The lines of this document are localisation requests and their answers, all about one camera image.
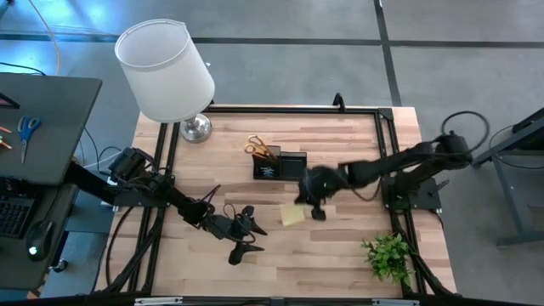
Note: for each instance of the dark grey side cart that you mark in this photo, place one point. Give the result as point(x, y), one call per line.
point(510, 144)

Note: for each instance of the black caster wheel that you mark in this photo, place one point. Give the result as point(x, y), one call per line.
point(59, 266)

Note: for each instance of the orange marker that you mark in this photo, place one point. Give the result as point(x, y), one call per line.
point(4, 129)
point(4, 143)

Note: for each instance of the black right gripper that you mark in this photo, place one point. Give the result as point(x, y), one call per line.
point(325, 183)

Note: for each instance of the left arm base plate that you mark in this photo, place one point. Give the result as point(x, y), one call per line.
point(132, 201)

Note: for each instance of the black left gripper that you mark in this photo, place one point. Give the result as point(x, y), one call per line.
point(231, 227)

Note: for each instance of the dark grey side desk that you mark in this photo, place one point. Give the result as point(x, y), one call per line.
point(59, 106)

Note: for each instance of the black desk organizer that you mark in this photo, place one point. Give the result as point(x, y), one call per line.
point(293, 166)

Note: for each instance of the black aluminium table frame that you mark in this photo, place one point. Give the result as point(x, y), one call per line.
point(297, 109)

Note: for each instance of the black flat device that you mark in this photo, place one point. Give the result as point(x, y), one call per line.
point(7, 102)

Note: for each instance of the black laptop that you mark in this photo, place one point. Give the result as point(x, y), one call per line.
point(13, 217)

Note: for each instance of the white shade table lamp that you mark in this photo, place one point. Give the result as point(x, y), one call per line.
point(166, 72)

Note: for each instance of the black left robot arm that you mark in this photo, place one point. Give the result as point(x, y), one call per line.
point(178, 200)

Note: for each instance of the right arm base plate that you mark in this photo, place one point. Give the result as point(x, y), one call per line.
point(425, 200)

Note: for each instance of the yellow sticky note pad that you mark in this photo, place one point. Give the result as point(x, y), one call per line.
point(291, 217)

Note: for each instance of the small green plant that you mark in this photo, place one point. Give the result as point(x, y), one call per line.
point(387, 257)

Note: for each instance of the black computer mouse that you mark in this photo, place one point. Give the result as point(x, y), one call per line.
point(40, 238)

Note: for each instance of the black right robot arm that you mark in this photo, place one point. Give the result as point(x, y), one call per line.
point(395, 163)

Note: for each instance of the black lower desk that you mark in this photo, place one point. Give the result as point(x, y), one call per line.
point(17, 272)

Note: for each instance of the silver frame bracket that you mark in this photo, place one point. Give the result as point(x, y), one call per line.
point(157, 301)
point(395, 302)

